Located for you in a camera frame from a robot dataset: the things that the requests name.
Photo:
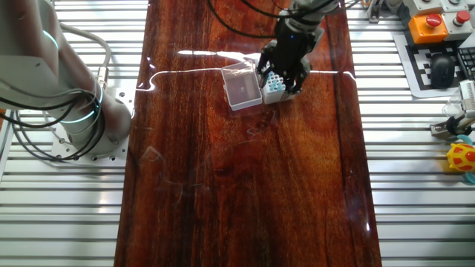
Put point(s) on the white pipette tip box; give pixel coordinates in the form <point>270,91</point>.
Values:
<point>243,89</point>

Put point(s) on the clear plastic shell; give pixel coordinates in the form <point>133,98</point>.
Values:
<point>451,105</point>

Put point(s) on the grey emergency stop box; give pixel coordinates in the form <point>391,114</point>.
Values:
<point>454,31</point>

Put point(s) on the yellow red turtle toy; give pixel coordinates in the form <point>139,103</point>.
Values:
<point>462,157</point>

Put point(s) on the grey button box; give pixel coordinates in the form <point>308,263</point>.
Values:
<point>454,6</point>
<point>419,7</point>

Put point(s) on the black white marker sheet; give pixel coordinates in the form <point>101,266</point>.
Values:
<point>412,55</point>

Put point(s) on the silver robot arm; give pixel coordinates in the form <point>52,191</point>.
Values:
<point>22,55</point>

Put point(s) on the metal camera clamp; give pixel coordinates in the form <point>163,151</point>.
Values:
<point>439,129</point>

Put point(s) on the black computer mouse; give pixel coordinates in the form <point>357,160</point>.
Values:
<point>442,72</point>

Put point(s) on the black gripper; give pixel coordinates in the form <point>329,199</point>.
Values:
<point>293,48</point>

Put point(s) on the orange emergency stop box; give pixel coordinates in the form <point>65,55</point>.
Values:
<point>423,33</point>

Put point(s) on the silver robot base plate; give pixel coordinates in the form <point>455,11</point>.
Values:
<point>120,98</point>

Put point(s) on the black keyboard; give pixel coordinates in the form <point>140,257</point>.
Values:
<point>468,63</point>

